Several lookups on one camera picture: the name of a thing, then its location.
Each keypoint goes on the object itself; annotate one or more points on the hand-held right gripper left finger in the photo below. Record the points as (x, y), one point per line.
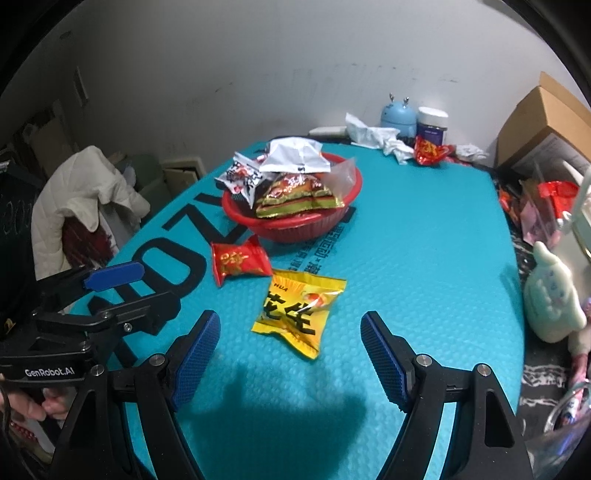
(194, 360)

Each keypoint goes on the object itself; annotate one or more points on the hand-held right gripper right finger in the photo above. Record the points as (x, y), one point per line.
(385, 362)

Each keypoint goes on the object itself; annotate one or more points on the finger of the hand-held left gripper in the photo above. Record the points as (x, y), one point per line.
(115, 276)
(147, 311)

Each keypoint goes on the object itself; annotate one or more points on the yellow snack packet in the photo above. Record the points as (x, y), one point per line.
(295, 314)

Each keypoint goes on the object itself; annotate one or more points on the small red yellow-print packet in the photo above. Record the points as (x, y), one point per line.
(240, 261)

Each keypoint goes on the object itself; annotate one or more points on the small cartoon print packet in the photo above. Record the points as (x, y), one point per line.
(240, 180)

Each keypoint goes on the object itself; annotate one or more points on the red plastic mesh basket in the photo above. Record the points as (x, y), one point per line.
(295, 228)

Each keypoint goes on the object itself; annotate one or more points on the green red snack packet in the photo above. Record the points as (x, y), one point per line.
(300, 196)

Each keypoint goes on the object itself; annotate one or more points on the clear plastic snack packet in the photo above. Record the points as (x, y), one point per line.
(341, 177)

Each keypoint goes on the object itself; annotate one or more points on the white snack packet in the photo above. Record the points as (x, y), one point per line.
(295, 154)

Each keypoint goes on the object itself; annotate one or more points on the person's left hand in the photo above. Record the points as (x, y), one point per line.
(30, 406)

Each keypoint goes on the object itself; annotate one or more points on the red patterned cloth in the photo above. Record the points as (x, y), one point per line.
(85, 242)

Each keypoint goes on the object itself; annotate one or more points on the white quilted jacket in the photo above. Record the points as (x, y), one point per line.
(78, 203)

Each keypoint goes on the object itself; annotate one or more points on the grey green cloth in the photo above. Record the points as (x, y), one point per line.
(147, 177)

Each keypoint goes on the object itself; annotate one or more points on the teal bubble mat black letters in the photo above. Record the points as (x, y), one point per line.
(415, 254)

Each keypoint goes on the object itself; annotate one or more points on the wooden framed board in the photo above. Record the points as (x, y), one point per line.
(182, 177)

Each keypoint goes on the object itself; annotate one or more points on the white cartoon water bottle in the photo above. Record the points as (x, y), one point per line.
(554, 295)

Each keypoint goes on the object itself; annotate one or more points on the clear plastic bag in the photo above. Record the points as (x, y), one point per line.
(563, 438)

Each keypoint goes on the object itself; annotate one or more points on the red packet yellow pattern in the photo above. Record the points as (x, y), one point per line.
(431, 151)

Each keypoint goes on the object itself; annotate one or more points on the small white crumpled tissue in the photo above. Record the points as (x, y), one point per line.
(471, 151)

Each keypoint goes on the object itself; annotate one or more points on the large white crumpled tissue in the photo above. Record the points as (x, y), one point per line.
(369, 134)

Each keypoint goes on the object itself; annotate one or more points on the red gift packet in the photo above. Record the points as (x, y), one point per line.
(556, 198)

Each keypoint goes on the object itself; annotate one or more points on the white flat case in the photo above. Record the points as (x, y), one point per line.
(325, 130)

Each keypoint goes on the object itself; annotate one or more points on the dark jar white lid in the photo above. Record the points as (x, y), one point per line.
(432, 125)

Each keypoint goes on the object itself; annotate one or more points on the blue deer humidifier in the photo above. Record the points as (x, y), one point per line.
(397, 115)

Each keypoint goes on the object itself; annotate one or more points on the cardboard box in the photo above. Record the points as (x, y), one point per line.
(540, 124)

